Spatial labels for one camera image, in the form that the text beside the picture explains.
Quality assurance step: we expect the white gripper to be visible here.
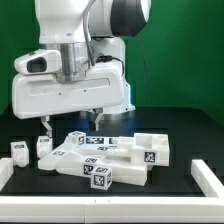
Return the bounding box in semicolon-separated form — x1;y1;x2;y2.
12;61;124;138

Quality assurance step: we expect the white long side rail back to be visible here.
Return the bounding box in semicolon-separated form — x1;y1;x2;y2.
38;144;106;170

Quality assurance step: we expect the white long side rail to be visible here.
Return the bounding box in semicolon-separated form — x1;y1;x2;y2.
56;154;147;186
38;144;106;170

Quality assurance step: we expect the white long side rail front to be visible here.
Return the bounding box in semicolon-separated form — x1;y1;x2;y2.
56;154;147;186

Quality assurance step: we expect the white chair seat block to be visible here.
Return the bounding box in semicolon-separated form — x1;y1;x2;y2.
108;133;170;166

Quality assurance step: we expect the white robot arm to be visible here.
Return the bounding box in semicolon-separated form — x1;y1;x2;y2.
12;0;151;127

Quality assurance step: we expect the white flat back panel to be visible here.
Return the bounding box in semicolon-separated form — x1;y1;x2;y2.
86;136;118;145

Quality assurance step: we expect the white left fence block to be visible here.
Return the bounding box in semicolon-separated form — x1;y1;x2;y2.
0;158;14;191

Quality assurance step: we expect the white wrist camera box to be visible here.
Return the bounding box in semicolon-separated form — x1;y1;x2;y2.
14;49;62;75

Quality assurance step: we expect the white front fence rail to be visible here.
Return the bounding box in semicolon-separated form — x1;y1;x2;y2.
0;196;224;223

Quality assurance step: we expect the white fence rail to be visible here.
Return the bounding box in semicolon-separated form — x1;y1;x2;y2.
0;196;224;223
191;159;224;199

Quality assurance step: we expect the white right fence rail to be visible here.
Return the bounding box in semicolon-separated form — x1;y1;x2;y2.
191;159;224;199

